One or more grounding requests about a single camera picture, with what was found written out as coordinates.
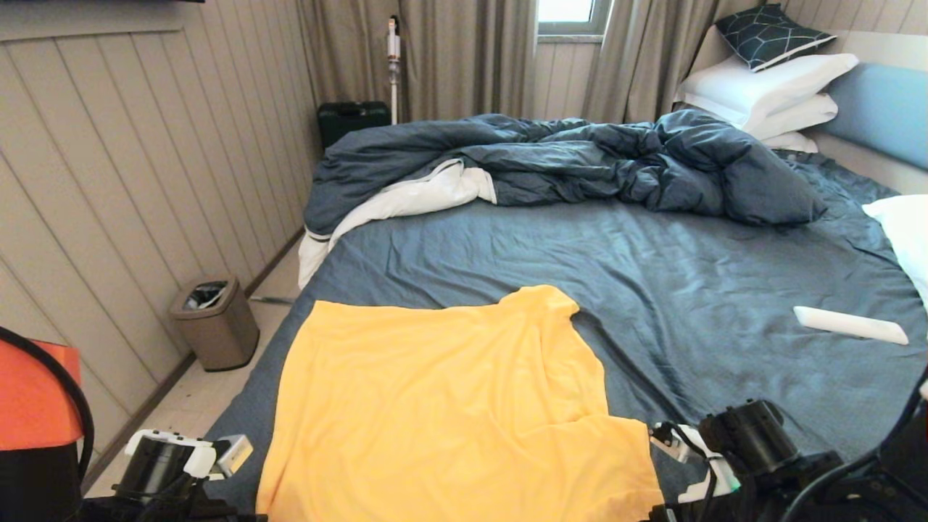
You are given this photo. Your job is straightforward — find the dark green hard case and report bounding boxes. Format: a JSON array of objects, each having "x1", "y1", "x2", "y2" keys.
[{"x1": 318, "y1": 101, "x2": 392, "y2": 152}]

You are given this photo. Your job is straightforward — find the long white remote control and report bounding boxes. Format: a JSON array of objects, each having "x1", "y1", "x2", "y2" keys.
[{"x1": 792, "y1": 305, "x2": 909, "y2": 346}]

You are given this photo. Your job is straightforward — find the yellow t-shirt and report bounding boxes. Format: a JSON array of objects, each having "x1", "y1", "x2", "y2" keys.
[{"x1": 255, "y1": 285, "x2": 666, "y2": 522}]

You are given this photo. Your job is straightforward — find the window with grey frame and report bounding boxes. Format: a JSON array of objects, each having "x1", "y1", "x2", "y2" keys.
[{"x1": 535, "y1": 0, "x2": 613, "y2": 38}]

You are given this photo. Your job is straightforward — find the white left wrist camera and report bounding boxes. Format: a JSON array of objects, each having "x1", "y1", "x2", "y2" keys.
[{"x1": 212, "y1": 434, "x2": 254, "y2": 479}]

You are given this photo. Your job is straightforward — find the brown metal trash bin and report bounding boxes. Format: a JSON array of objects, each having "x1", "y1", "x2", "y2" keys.
[{"x1": 169, "y1": 275, "x2": 260, "y2": 373}]

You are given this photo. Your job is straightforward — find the beige headboard frame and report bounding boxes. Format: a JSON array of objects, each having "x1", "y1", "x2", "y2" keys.
[{"x1": 685, "y1": 28, "x2": 928, "y2": 195}]

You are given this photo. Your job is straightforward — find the large white pillow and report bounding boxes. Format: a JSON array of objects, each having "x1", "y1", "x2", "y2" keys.
[{"x1": 674, "y1": 52, "x2": 861, "y2": 131}]

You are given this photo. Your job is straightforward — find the white duvet lining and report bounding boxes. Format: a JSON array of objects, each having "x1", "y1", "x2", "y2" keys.
[{"x1": 298, "y1": 158, "x2": 498, "y2": 291}]

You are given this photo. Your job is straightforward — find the light blue headboard pad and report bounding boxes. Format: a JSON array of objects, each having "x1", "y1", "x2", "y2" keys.
[{"x1": 821, "y1": 63, "x2": 928, "y2": 172}]

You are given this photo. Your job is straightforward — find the dark geometric pattern cushion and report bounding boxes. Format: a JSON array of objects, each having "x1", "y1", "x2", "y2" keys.
[{"x1": 714, "y1": 4, "x2": 838, "y2": 73}]

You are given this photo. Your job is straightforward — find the small white pillow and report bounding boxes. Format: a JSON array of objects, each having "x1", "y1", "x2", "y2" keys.
[{"x1": 760, "y1": 130, "x2": 820, "y2": 154}]

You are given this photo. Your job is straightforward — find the wide beige curtain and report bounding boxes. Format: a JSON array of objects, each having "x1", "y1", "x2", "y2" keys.
[{"x1": 296, "y1": 0, "x2": 537, "y2": 124}]

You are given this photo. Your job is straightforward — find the flat white pillow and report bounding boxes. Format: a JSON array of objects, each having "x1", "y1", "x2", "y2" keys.
[{"x1": 739, "y1": 93, "x2": 840, "y2": 141}]

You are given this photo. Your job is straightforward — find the dark blue bed sheet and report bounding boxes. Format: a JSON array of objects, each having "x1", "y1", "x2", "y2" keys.
[{"x1": 168, "y1": 149, "x2": 928, "y2": 522}]

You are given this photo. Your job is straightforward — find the crumpled dark blue duvet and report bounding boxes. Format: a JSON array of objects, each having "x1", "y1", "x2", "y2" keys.
[{"x1": 303, "y1": 109, "x2": 829, "y2": 237}]

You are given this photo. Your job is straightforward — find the narrow beige curtain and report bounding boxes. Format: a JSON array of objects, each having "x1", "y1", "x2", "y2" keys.
[{"x1": 580, "y1": 0, "x2": 766, "y2": 125}]

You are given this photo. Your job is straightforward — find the white stick vacuum cleaner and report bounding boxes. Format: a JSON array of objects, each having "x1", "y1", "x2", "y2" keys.
[{"x1": 386, "y1": 16, "x2": 403, "y2": 125}]

